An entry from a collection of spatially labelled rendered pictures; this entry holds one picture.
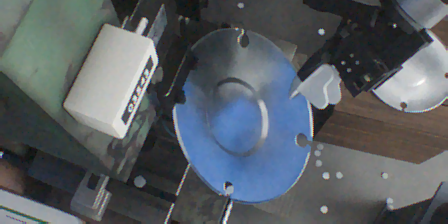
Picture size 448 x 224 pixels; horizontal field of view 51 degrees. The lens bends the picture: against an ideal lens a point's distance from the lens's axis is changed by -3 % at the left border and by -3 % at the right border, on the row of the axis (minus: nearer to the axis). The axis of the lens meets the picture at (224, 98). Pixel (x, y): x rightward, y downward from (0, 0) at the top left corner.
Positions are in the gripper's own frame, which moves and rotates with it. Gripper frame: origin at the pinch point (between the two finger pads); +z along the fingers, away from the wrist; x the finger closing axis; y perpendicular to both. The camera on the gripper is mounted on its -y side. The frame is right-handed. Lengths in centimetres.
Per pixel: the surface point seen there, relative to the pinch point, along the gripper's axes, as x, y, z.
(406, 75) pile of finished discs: 81, 0, 14
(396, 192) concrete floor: 96, 28, 48
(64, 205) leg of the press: -10, -12, 56
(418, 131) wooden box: 78, 15, 20
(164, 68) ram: -10.4, -13.0, 10.2
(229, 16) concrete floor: 85, -60, 57
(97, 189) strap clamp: -11.4, -7.6, 40.0
